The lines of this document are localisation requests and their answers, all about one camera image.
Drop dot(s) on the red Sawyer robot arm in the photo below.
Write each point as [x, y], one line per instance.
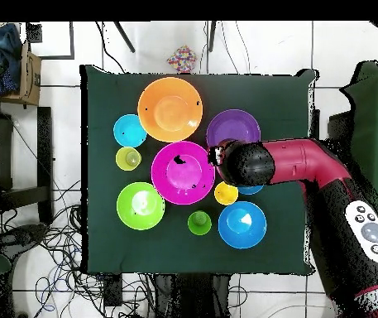
[307, 159]

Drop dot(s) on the yellow-orange plastic cup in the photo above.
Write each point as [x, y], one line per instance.
[226, 193]

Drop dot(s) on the large pink plastic bowl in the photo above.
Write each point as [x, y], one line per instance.
[182, 175]

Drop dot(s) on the purple plastic bowl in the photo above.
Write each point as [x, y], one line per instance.
[233, 127]

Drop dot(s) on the green plastic cup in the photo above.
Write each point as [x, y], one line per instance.
[199, 222]

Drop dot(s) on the large blue plastic bowl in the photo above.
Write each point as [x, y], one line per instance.
[241, 225]

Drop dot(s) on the large orange plastic bowl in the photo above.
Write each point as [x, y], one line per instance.
[170, 112]

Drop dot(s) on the green plastic bowl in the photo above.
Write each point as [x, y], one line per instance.
[140, 205]

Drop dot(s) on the translucent yellow plastic cup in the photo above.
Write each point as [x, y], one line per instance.
[128, 159]

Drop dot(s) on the dark green tablecloth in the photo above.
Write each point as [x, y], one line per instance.
[274, 99]

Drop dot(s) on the small cyan plastic bowl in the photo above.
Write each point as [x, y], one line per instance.
[129, 131]

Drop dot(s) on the colourful patterned box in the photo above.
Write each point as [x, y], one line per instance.
[182, 59]

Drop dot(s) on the black tripod leg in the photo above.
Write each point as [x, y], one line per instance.
[211, 36]
[125, 38]

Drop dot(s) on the brown cardboard box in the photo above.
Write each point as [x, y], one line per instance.
[29, 79]

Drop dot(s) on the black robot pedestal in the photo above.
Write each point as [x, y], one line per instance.
[192, 294]

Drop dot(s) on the black bench frame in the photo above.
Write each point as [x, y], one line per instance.
[44, 149]

